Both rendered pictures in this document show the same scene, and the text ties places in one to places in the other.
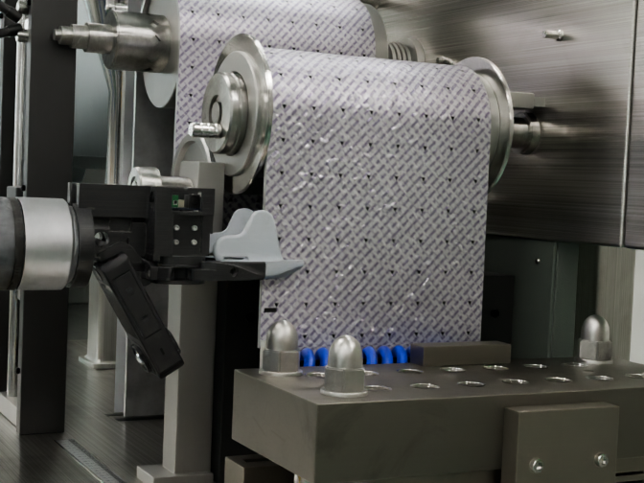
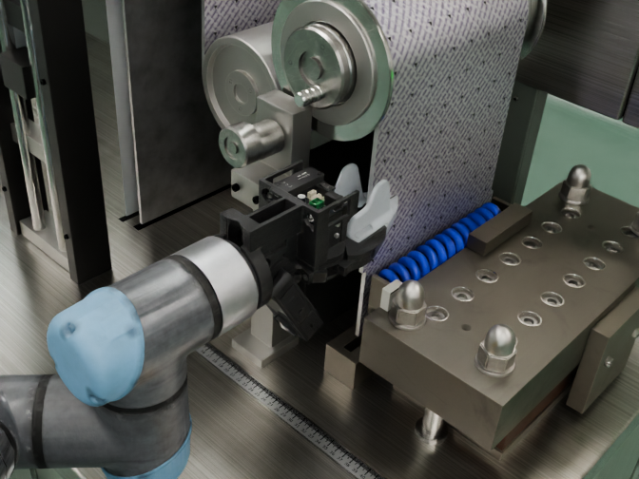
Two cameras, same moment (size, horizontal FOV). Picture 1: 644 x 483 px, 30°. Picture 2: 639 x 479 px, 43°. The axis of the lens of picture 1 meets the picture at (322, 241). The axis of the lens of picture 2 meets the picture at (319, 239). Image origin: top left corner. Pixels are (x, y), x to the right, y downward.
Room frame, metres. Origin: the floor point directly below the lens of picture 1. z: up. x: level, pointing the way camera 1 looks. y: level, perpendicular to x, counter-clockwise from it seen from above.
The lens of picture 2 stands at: (0.47, 0.34, 1.55)
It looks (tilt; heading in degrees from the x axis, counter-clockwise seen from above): 36 degrees down; 338
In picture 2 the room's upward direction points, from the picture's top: 4 degrees clockwise
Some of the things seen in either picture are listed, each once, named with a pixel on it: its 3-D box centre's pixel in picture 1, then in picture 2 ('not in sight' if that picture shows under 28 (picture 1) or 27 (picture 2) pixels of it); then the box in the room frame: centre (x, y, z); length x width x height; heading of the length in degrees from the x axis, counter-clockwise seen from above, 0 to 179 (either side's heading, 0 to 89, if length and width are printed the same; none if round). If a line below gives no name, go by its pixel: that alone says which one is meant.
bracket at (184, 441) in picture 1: (177, 323); (266, 239); (1.13, 0.13, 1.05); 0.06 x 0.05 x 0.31; 117
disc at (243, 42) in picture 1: (238, 114); (328, 63); (1.12, 0.08, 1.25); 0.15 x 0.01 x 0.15; 27
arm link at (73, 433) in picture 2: not in sight; (122, 420); (0.95, 0.31, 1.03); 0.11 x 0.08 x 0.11; 74
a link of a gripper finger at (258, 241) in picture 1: (262, 243); (377, 205); (1.04, 0.05, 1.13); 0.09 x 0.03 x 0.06; 116
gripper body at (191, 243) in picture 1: (139, 236); (284, 239); (1.01, 0.15, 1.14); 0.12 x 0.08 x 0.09; 117
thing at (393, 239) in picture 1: (378, 245); (442, 156); (1.12, -0.05, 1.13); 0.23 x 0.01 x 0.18; 117
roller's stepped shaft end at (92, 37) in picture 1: (81, 36); not in sight; (1.30, 0.27, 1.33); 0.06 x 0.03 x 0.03; 117
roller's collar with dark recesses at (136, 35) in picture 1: (135, 41); not in sight; (1.33, 0.21, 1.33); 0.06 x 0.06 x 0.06; 27
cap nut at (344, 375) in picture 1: (345, 364); (498, 345); (0.92, -0.02, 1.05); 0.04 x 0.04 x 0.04
